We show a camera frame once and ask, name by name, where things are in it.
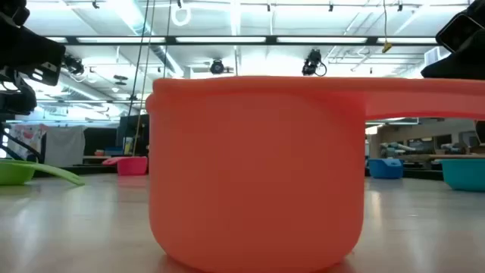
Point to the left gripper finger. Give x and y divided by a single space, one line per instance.
15 98

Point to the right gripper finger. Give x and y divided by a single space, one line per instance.
462 66

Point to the green measuring cup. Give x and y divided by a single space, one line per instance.
15 174

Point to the teal measuring cup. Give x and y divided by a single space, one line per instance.
464 176

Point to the blue measuring cup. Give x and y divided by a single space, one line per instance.
384 170

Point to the red measuring cup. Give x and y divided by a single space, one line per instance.
132 167

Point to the orange measuring cup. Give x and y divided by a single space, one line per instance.
254 170

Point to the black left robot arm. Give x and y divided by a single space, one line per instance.
11 11

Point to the white ceiling vent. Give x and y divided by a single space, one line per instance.
432 57

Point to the floral cloth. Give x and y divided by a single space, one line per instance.
28 134

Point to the black track spotlights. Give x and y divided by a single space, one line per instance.
74 66

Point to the grey cloth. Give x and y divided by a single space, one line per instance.
64 146

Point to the black background monitor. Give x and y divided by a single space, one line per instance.
481 132

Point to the yellow hanging tag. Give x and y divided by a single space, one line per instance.
387 47

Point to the wooden background table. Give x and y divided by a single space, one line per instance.
454 156

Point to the blue storage bin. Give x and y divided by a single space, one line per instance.
113 151

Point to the black partition panel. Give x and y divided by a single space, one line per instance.
144 129

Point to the black overhead light bar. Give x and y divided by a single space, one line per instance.
271 39

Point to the round black ceiling fixture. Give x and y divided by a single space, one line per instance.
217 67

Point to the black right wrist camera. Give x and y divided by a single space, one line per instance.
460 32

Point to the silver air duct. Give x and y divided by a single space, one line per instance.
87 93

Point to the black metal table frame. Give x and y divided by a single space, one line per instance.
94 169

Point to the black overhead camera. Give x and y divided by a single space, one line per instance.
311 62

